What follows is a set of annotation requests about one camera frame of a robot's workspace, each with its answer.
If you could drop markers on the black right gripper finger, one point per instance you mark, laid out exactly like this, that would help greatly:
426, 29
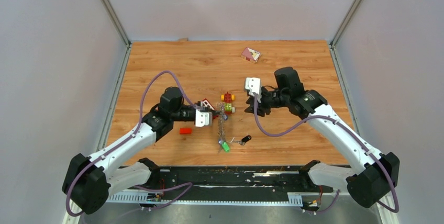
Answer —
259, 110
253, 100

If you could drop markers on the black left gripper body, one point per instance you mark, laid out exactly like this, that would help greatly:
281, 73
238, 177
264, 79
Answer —
184, 114

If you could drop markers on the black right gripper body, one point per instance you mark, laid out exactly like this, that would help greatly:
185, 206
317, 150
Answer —
274, 99

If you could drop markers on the key with black tag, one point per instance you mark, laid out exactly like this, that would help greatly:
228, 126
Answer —
244, 140

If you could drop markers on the green key tag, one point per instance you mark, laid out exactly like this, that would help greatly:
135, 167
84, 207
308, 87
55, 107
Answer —
225, 146

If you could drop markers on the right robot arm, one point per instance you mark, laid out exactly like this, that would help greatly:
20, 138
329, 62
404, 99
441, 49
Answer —
371, 176

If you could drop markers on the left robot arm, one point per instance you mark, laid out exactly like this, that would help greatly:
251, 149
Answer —
91, 179

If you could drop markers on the red window toy brick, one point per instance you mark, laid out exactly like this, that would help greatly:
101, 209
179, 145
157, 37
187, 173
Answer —
206, 103

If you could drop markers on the small red toy brick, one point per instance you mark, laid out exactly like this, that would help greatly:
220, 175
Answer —
185, 131

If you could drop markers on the red toy brick car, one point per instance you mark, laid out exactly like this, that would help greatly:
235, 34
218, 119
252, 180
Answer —
227, 100

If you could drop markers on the red patterned card box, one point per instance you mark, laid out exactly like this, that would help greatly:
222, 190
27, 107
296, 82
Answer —
251, 55

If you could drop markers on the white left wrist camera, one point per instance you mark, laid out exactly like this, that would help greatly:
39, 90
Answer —
203, 118

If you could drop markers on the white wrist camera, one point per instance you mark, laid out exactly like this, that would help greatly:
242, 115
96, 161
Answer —
252, 86
203, 118

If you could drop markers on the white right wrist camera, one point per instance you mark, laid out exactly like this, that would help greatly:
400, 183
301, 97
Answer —
252, 86

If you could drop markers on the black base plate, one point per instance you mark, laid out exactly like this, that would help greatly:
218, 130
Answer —
236, 183

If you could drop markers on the aluminium frame post right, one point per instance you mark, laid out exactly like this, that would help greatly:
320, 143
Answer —
346, 20

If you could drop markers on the aluminium frame post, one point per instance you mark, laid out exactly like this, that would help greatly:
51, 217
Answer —
346, 20
116, 22

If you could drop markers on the aluminium frame post left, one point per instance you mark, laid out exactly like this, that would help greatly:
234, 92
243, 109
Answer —
116, 22

